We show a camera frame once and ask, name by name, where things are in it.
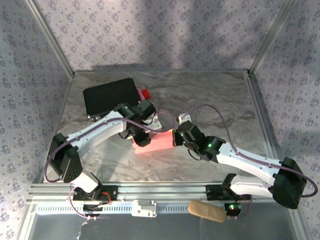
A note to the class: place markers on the pink paper box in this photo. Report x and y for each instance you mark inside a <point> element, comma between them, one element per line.
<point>160,142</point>

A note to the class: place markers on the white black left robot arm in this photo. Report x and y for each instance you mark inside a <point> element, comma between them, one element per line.
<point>100,130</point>

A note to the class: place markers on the pink microphone with mesh head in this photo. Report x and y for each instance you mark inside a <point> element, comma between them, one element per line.
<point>140,93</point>

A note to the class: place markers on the red block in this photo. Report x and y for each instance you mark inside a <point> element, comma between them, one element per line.
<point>146,94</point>

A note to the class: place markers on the black ribbed carrying case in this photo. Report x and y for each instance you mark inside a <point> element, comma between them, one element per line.
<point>110,96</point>

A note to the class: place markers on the tan foam pad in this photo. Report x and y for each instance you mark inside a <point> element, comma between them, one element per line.
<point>206,211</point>

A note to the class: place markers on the white plastic clip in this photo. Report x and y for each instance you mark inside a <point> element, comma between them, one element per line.
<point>143,208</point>

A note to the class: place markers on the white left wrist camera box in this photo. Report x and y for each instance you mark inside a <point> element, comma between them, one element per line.
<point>156,123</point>

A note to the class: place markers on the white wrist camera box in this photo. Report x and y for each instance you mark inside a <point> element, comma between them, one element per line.
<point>183,117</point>
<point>156,123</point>

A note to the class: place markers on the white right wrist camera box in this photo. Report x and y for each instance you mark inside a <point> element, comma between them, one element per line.
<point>183,117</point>

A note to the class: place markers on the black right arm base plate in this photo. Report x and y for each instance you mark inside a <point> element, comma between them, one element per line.
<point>212,192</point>

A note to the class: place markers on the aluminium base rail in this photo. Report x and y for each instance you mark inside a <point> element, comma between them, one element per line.
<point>162,190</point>

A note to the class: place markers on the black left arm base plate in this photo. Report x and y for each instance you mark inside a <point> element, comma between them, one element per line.
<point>112,193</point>

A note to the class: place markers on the aluminium frame post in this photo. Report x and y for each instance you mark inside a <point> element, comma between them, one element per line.
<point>50,35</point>
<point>272,35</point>

